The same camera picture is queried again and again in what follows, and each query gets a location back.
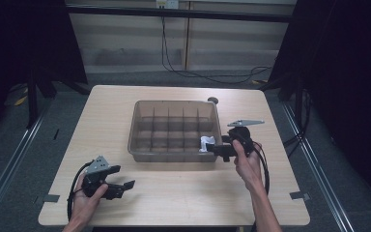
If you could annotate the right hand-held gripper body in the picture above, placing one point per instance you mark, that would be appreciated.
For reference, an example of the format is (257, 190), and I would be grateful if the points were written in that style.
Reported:
(243, 135)

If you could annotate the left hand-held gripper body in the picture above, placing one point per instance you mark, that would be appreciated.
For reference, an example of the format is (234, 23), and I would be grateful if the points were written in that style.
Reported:
(96, 167)

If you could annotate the translucent brown divided storage box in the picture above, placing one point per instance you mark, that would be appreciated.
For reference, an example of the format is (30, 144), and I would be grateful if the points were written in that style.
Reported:
(174, 135)

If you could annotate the person's right hand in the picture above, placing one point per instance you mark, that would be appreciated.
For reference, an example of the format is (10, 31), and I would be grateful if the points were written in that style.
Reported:
(251, 170)

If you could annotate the person's left hand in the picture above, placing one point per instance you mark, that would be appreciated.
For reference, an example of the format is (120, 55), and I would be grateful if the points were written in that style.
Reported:
(83, 208)

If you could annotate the black round table grommet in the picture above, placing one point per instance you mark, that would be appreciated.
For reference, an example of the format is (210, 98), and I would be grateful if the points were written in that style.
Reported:
(213, 100)

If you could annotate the grey tape piece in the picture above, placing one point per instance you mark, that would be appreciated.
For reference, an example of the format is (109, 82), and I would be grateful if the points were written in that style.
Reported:
(299, 195)
(51, 198)

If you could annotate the yellow floor tape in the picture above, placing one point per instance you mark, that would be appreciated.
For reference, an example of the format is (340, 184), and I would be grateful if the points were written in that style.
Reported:
(259, 82)
(21, 101)

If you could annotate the black metal stand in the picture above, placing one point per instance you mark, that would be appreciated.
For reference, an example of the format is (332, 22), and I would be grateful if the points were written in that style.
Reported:
(32, 103)
(299, 100)

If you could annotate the black curtain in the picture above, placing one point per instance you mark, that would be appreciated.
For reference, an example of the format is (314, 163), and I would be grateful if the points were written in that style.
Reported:
(351, 80)
(13, 38)

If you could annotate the black horizontal bar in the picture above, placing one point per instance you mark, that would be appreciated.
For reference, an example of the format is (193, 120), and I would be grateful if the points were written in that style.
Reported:
(125, 12)

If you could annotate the metal floor rail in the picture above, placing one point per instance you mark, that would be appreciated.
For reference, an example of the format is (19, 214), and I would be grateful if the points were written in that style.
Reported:
(322, 180)
(11, 164)

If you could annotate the white wall socket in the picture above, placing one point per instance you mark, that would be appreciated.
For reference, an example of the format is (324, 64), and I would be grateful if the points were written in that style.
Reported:
(167, 4)

